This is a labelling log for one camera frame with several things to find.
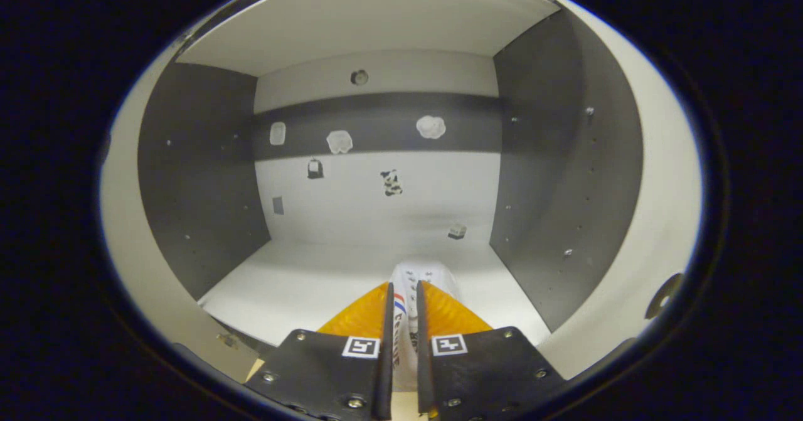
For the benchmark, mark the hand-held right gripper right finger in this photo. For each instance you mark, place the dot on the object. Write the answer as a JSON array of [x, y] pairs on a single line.
[[423, 352]]

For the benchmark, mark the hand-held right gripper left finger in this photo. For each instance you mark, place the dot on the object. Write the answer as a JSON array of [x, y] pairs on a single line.
[[387, 346]]

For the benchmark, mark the white shoe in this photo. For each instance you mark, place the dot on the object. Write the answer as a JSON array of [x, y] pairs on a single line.
[[428, 277]]

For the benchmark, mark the white shoe cabinet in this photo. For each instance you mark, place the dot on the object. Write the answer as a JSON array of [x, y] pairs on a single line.
[[376, 264]]

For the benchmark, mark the white cabinet door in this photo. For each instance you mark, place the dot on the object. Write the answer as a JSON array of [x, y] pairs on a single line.
[[125, 220], [665, 207]]

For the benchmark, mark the white cabinet shelf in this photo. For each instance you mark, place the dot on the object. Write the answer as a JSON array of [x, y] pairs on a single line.
[[364, 19]]

